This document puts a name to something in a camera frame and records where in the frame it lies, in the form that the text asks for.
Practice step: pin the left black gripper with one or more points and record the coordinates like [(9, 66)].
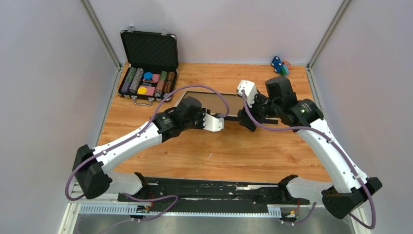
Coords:
[(200, 126)]

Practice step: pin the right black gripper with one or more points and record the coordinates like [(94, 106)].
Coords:
[(245, 120)]

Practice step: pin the wooden picture frame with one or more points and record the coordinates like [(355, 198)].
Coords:
[(209, 97)]

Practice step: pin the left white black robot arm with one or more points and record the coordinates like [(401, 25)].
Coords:
[(93, 168)]

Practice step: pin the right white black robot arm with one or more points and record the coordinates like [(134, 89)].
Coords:
[(350, 187)]

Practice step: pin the blue orange tape dispenser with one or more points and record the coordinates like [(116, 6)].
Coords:
[(280, 66)]

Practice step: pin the yellow poker chip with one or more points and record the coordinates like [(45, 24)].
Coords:
[(142, 90)]

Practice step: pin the blue poker chip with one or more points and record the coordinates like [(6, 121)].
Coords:
[(147, 75)]

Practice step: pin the black poker chip case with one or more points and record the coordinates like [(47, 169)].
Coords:
[(149, 52)]

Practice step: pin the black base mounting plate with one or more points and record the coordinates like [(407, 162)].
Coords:
[(213, 196)]

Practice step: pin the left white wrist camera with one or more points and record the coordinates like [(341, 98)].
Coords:
[(212, 123)]

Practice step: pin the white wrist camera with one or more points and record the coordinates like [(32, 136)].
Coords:
[(212, 123), (249, 89)]

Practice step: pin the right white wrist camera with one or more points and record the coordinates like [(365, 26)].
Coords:
[(249, 89)]

